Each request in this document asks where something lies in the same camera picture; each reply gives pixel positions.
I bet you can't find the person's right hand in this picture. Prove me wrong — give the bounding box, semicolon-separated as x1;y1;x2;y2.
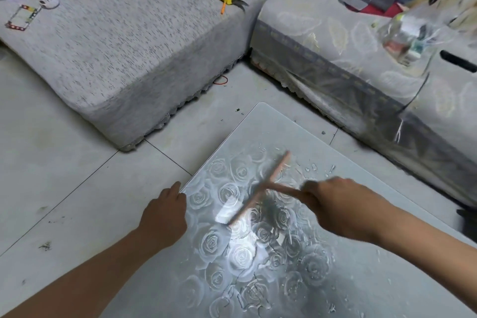
298;176;392;244

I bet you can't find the person's left hand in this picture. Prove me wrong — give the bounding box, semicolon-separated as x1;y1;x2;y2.
138;181;188;244

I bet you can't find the glass table with rose pattern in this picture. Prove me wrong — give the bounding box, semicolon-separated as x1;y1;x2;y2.
98;102;477;318

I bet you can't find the pink squeegee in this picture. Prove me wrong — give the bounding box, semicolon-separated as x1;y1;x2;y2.
228;151;310;226

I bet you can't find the person's right forearm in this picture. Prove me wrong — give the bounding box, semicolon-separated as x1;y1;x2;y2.
369;205;477;312

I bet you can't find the person's left forearm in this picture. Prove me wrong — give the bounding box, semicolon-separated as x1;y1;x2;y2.
0;228;164;318

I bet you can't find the grey leaf-patterned sofa seat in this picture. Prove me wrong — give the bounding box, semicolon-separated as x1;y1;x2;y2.
249;0;477;210

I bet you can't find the grey fabric sofa seat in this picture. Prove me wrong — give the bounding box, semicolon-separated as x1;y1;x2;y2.
0;0;295;152

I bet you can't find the clear plastic bag with items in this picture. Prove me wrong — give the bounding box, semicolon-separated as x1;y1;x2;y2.
376;8;448;67

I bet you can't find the black remote control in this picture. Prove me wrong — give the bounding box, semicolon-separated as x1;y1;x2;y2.
440;50;477;72

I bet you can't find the colourful rectangular frame toy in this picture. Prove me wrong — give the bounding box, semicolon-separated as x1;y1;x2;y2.
5;4;41;32

